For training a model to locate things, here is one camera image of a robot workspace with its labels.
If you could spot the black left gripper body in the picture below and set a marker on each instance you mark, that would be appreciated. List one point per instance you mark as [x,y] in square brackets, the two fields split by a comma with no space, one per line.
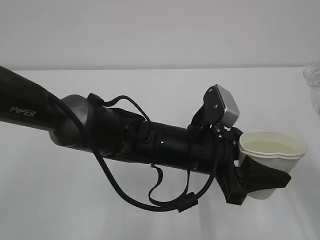
[222,144]

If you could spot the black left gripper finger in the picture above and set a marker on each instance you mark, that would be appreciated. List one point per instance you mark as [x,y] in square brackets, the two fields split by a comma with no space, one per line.
[260,181]

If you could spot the white paper cup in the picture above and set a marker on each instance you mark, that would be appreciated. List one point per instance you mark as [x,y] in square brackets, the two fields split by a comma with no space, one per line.
[271,149]

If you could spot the clear water bottle green label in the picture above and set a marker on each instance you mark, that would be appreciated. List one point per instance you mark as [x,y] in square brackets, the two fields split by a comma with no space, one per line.
[311,74]

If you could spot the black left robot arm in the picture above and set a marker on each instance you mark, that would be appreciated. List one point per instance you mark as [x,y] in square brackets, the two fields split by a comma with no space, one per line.
[93,125]

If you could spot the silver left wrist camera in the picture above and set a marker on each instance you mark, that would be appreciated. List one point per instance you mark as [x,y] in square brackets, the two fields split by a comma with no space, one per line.
[231,111]

